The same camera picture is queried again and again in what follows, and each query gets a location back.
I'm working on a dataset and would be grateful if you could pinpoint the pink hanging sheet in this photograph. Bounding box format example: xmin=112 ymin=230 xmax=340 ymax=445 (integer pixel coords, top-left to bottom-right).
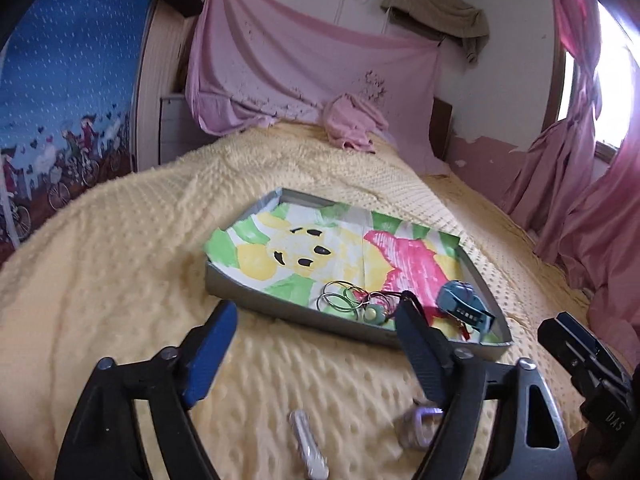
xmin=185 ymin=0 xmax=446 ymax=176

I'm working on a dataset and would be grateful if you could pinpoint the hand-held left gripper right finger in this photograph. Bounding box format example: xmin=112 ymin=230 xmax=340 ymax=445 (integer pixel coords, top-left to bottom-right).
xmin=394 ymin=299 xmax=577 ymax=480

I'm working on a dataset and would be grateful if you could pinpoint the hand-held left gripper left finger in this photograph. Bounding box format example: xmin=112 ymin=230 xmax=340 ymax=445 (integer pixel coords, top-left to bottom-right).
xmin=54 ymin=300 xmax=239 ymax=480

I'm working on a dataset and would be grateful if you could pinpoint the black braided bracelet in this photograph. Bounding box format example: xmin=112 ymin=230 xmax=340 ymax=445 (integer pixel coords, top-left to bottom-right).
xmin=385 ymin=290 xmax=426 ymax=311

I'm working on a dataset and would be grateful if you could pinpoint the white drawer cabinet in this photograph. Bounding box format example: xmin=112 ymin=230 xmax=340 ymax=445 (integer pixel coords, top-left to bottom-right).
xmin=159 ymin=92 xmax=201 ymax=163

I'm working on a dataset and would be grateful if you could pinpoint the blue smartwatch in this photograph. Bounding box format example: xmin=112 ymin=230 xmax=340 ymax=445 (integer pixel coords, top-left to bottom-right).
xmin=436 ymin=280 xmax=497 ymax=333

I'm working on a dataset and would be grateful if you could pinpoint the brown headboard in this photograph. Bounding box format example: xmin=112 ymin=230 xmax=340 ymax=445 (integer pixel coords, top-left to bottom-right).
xmin=430 ymin=97 xmax=455 ymax=161

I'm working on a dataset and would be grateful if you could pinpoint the small white hair clip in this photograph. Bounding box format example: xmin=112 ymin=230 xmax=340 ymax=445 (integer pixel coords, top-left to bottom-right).
xmin=289 ymin=409 xmax=331 ymax=480

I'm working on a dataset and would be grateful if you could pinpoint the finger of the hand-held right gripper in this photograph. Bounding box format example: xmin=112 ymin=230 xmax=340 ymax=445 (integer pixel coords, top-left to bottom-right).
xmin=554 ymin=311 xmax=627 ymax=377
xmin=537 ymin=318 xmax=609 ymax=399

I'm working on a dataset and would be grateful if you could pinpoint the window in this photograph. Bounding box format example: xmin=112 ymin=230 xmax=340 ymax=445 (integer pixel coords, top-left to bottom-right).
xmin=557 ymin=0 xmax=640 ymax=161

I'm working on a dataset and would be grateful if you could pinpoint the wooden wardrobe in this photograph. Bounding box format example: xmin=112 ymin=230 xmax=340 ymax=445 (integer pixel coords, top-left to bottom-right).
xmin=131 ymin=0 xmax=201 ymax=173

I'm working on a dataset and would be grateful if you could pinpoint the olive brown cloth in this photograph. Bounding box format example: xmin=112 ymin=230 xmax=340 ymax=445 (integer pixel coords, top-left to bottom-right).
xmin=380 ymin=0 xmax=490 ymax=63

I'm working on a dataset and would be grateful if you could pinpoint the blue printed wardrobe cover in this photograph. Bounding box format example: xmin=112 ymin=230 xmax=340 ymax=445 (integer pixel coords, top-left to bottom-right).
xmin=0 ymin=0 xmax=166 ymax=256

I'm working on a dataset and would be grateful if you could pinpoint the pink towel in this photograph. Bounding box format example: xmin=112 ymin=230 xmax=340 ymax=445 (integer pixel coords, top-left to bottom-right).
xmin=322 ymin=92 xmax=391 ymax=153

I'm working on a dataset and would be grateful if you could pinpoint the pink curtain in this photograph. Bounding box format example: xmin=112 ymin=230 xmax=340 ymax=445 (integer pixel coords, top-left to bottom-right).
xmin=500 ymin=0 xmax=640 ymax=346

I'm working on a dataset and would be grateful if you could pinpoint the grey tray with colourful drawing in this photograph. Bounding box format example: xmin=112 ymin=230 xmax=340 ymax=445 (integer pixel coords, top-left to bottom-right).
xmin=202 ymin=187 xmax=515 ymax=361

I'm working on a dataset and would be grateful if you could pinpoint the yellow dotted blanket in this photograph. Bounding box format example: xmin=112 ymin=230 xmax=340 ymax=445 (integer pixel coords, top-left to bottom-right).
xmin=0 ymin=122 xmax=601 ymax=480

